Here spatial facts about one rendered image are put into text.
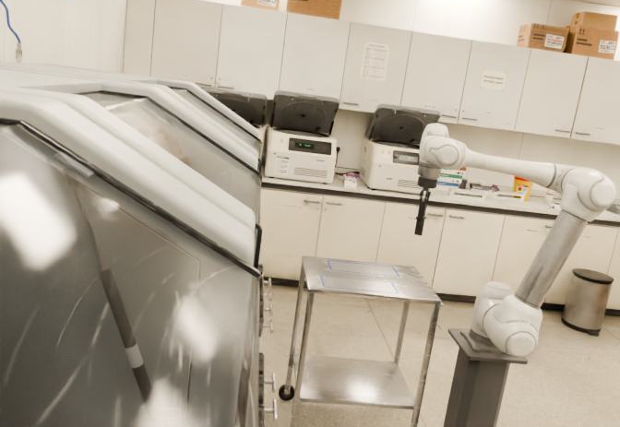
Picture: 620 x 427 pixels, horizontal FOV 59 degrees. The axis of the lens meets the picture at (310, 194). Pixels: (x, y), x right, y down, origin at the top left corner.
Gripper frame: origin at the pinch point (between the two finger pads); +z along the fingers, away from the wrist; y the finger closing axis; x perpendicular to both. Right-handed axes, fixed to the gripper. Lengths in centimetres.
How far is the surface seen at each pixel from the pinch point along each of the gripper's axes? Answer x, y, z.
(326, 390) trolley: 31, 13, 90
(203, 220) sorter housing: 21, -148, -29
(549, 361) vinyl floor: -92, 176, 118
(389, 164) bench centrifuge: 47, 218, 6
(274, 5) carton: 158, 212, -107
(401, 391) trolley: -3, 32, 90
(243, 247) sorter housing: 15, -145, -25
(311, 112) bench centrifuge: 119, 223, -26
